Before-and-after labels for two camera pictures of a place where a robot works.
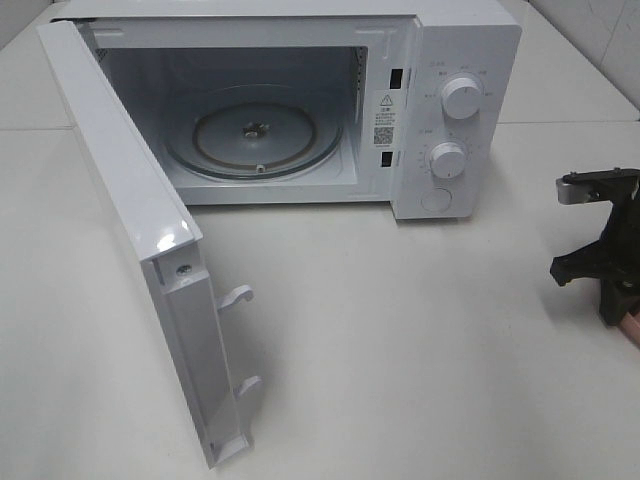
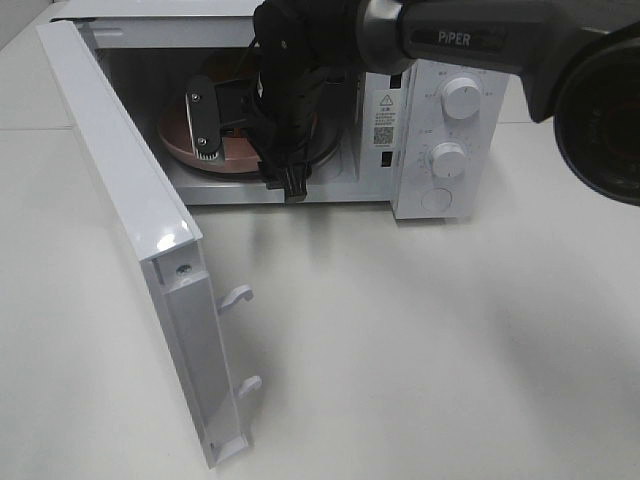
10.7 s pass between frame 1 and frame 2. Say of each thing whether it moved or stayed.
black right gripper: moved
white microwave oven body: stayed
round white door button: stayed
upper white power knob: stayed
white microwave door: stayed
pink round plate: moved
